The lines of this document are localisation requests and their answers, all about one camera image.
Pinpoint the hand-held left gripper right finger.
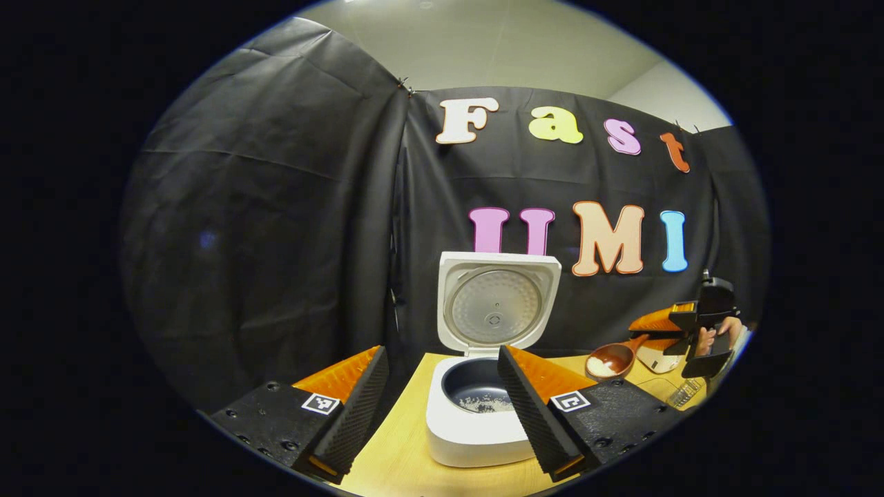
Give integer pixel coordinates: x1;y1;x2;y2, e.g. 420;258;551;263
497;345;681;483

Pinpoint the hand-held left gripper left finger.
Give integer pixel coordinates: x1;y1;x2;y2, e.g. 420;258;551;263
207;345;390;484

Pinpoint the brown wooden spoon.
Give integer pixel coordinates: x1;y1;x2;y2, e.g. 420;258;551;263
585;333;653;382

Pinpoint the white rice cooker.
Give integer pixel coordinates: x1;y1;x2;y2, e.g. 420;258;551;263
425;251;562;468

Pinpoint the white toaster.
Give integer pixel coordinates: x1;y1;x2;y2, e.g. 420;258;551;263
635;343;686;375

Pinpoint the black backdrop cloth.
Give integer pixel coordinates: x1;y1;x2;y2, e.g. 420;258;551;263
119;17;771;415

